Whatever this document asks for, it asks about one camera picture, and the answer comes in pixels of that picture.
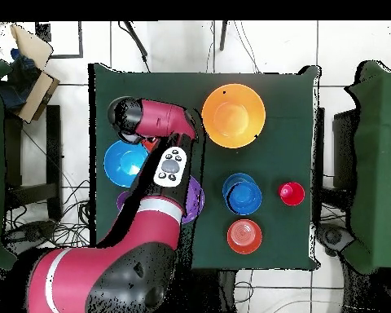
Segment purple bowl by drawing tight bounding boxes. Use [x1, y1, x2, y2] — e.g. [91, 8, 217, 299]
[181, 175, 205, 225]

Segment small light blue bowl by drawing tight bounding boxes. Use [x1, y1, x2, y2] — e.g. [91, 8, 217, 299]
[222, 172, 257, 209]

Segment small dark blue bowl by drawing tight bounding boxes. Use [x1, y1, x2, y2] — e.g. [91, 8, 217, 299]
[226, 180, 263, 216]

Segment wide orange bowl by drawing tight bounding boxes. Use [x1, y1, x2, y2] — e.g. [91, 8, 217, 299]
[141, 136, 160, 153]

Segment large yellow bowl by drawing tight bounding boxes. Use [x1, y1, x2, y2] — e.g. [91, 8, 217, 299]
[200, 83, 267, 149]

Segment large light blue bowl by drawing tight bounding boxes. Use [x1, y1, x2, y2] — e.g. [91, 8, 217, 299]
[103, 139, 151, 188]

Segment small orange bowl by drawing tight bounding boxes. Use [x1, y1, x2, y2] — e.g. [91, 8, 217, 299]
[226, 218, 264, 255]

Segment purple cup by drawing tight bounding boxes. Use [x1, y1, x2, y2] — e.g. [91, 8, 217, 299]
[116, 190, 132, 212]

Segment red cup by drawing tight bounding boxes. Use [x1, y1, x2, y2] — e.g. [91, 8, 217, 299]
[277, 181, 306, 207]

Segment dark green table cloth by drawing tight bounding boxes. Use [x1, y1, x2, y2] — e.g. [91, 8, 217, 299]
[88, 62, 320, 271]

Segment black tripod leg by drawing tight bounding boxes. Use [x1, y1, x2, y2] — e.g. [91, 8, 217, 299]
[118, 20, 151, 73]
[219, 20, 229, 51]

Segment black stool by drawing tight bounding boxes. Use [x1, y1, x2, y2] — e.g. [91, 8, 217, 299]
[4, 104, 64, 223]

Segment black computer case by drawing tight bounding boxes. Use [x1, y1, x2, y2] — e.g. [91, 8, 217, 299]
[332, 108, 359, 190]

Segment black chair base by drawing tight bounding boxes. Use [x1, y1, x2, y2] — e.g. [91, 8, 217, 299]
[1, 219, 58, 258]

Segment cardboard box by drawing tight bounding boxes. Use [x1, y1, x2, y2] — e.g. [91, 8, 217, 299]
[9, 24, 61, 124]

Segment blue bag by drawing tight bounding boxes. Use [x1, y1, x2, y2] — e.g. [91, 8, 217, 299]
[0, 48, 42, 112]

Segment black floor cables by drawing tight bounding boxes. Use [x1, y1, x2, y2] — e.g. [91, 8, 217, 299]
[4, 179, 91, 244]

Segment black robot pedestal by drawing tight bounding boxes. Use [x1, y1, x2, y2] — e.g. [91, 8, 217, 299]
[195, 268, 239, 313]

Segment black floor frame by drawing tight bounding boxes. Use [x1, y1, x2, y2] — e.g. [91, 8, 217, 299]
[35, 20, 84, 60]

